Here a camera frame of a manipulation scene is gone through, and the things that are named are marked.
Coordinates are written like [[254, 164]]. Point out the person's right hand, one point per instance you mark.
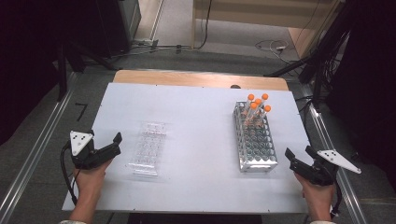
[[317, 194]]

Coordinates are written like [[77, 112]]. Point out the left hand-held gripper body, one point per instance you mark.
[[81, 143]]

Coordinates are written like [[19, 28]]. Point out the wooden table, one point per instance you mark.
[[186, 79]]

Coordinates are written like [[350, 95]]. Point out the clear plastic tube rack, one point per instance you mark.
[[148, 149]]

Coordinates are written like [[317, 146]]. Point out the metal test tube rack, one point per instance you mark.
[[257, 146]]

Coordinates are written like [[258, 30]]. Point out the person's left hand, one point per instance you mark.
[[90, 182]]

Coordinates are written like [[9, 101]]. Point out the light wooden furniture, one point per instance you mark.
[[264, 12]]

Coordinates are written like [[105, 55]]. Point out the white board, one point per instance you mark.
[[193, 140]]

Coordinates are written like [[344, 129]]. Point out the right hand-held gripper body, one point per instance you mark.
[[323, 174]]

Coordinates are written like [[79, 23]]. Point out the aluminium rail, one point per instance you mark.
[[327, 133], [40, 146]]

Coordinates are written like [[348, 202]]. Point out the black cabinet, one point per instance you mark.
[[115, 25]]

